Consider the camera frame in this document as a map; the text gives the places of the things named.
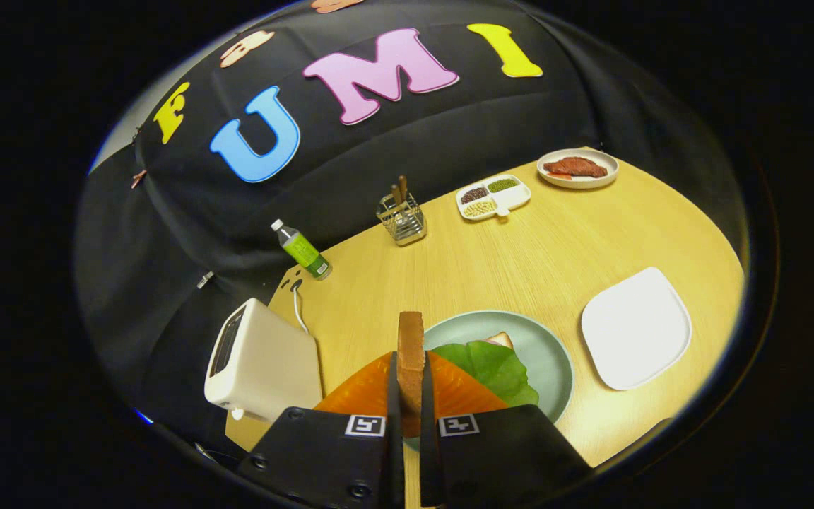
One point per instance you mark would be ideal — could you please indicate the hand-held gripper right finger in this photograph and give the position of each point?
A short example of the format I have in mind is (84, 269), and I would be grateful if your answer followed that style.
(429, 459)

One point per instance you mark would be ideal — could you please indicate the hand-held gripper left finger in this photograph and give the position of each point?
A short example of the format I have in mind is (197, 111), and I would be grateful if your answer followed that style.
(395, 452)

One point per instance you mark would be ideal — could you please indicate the toasted bread slice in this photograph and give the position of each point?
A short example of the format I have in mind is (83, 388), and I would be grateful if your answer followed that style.
(410, 367)

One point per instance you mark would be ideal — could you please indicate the green lettuce leaf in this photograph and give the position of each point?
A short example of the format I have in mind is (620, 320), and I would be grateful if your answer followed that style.
(492, 371)

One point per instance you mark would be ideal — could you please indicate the pale bread slice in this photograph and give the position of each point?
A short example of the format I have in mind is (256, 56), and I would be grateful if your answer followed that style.
(500, 340)

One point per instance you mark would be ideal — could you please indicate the white toaster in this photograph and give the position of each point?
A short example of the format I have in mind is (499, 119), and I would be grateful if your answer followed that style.
(273, 367)

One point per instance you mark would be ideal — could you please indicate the round pale green plate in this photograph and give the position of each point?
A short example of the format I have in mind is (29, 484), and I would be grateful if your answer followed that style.
(541, 353)

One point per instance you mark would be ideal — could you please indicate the green label drink bottle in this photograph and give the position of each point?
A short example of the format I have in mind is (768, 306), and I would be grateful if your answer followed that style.
(302, 251)

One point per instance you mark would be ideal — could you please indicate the square white plate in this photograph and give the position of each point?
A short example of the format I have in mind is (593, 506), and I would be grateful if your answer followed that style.
(636, 329)

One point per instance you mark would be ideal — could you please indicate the pile of yellow beans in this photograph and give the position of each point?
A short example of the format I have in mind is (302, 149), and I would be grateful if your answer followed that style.
(480, 208)

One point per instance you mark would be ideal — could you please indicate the silver cloth clip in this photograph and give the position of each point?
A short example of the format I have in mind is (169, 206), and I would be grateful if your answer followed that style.
(205, 280)

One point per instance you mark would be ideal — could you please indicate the pile of dark red beans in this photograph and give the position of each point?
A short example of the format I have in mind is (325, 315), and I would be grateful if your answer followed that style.
(474, 194)

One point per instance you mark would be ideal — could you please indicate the white divided dish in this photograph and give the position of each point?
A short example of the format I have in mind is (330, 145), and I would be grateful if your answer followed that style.
(513, 196)

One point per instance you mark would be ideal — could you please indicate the pile of green beans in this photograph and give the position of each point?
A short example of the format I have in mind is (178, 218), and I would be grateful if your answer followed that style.
(502, 185)

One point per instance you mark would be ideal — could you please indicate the round white plate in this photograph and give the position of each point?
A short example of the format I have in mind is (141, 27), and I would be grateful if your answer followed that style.
(576, 182)

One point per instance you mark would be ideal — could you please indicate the brown meat slice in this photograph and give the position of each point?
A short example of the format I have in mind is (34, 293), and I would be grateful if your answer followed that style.
(576, 167)

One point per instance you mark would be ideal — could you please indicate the pink cloth clip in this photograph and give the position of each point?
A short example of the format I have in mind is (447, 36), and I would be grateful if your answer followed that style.
(138, 178)

